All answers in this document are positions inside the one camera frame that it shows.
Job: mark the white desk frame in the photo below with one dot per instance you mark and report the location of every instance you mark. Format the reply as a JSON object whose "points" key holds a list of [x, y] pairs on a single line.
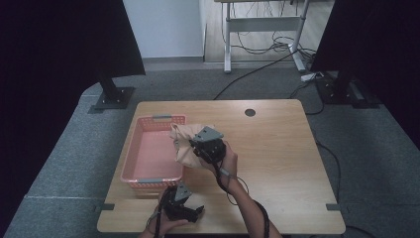
{"points": [[261, 24]]}

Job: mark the white power strip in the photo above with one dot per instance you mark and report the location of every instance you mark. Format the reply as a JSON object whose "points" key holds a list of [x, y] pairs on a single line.
{"points": [[310, 77]]}

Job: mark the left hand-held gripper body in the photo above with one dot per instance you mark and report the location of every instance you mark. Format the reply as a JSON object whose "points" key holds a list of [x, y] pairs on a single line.
{"points": [[176, 205]]}

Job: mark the black metal stand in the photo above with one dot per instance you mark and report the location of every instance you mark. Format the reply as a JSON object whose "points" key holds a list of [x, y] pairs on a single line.
{"points": [[343, 91], [114, 95]]}

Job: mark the beige cloth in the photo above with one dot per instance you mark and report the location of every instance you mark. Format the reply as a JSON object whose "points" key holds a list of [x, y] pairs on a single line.
{"points": [[183, 142]]}

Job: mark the grey table bracket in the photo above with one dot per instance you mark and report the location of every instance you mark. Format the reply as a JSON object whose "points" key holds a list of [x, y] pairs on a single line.
{"points": [[105, 207], [333, 207]]}

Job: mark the person's left hand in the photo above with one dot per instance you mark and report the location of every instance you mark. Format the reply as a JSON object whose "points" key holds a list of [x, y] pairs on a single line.
{"points": [[168, 226]]}

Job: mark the pink plastic basket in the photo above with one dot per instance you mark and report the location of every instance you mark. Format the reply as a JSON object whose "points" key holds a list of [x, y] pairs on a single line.
{"points": [[155, 155]]}

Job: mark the person's right hand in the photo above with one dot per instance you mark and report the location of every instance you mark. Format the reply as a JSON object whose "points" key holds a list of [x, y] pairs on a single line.
{"points": [[229, 163]]}

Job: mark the black round table grommet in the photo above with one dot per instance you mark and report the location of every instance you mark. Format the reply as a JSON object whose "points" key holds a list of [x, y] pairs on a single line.
{"points": [[250, 112]]}

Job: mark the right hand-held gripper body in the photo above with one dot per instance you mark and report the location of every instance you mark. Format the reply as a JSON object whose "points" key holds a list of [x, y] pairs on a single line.
{"points": [[211, 145]]}

